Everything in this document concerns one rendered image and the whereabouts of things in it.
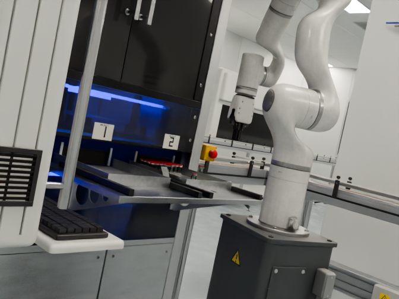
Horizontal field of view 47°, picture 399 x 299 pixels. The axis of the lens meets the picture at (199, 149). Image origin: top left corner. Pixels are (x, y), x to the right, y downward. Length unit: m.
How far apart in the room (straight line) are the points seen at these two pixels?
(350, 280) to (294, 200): 1.18
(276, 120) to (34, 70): 0.68
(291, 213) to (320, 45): 0.49
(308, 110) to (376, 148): 1.74
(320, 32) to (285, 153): 0.36
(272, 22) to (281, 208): 0.66
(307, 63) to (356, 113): 1.76
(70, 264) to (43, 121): 0.91
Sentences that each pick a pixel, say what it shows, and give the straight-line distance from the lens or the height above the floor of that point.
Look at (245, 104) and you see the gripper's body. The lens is 1.74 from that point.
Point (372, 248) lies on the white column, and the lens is 3.04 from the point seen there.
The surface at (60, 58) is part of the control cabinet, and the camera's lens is 0.96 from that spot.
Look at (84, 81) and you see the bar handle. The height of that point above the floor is 1.16.
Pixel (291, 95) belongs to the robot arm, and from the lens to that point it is 1.31.
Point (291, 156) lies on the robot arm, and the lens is 1.33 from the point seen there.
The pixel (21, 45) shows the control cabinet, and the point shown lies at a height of 1.19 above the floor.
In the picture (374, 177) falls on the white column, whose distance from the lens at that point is 3.03.
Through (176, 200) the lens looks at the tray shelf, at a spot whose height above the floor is 0.87.
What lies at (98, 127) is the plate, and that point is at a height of 1.03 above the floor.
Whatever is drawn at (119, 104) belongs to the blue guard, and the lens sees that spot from 1.72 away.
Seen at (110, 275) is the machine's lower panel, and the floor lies 0.46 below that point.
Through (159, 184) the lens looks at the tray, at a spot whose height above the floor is 0.89.
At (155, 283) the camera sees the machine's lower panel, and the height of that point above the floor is 0.39.
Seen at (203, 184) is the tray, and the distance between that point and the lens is 1.71.
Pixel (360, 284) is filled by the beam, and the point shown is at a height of 0.51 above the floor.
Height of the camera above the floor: 1.12
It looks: 3 degrees down
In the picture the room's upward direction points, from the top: 12 degrees clockwise
